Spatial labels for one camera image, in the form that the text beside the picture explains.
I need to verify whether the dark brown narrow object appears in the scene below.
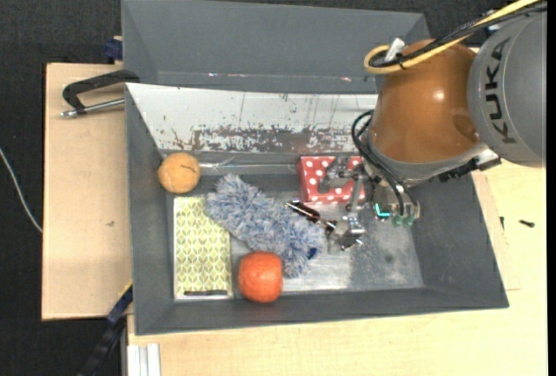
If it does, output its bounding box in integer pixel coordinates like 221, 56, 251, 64
285, 200, 338, 232

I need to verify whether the tan ball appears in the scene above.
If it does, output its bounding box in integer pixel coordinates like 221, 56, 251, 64
156, 151, 202, 195

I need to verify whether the black cylinder on white bracket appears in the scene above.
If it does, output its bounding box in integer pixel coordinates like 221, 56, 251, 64
436, 148, 503, 185

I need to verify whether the blue and white fluffy duster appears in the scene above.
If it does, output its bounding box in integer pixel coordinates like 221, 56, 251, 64
203, 173, 328, 279

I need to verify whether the red box with white dots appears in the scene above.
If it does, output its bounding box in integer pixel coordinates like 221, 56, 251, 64
297, 155, 368, 207

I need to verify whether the green patterned flat box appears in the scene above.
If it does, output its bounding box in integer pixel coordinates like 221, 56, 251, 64
173, 195, 235, 300

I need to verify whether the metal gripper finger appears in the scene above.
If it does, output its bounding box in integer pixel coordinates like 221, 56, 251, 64
327, 212, 365, 254
320, 157, 371, 194

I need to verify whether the grey metal bin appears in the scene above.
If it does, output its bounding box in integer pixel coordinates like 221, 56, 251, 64
120, 0, 510, 336

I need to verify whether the orange fruit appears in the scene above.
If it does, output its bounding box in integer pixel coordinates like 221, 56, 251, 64
237, 251, 284, 304

